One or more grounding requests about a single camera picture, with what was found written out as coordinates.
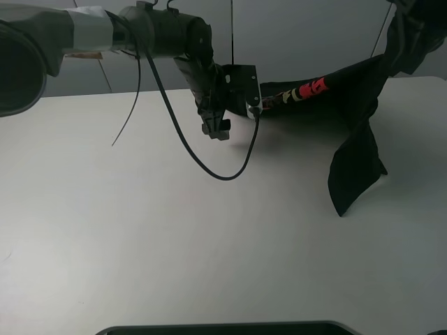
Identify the black cable tie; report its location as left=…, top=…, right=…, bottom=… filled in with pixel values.
left=111, top=52, right=142, bottom=147

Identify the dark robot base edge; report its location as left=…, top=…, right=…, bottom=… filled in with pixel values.
left=98, top=321, right=358, bottom=335

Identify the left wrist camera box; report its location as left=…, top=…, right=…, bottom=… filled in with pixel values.
left=222, top=65, right=263, bottom=121

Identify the black printed t-shirt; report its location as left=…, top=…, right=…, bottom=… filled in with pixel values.
left=261, top=13, right=446, bottom=216

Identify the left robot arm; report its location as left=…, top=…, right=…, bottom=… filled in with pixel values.
left=1, top=1, right=230, bottom=140

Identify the black camera cable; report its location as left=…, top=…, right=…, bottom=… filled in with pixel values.
left=104, top=10, right=261, bottom=181

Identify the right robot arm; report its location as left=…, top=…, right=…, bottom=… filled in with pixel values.
left=393, top=0, right=446, bottom=37

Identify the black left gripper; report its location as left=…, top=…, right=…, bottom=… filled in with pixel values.
left=196, top=89, right=230, bottom=140

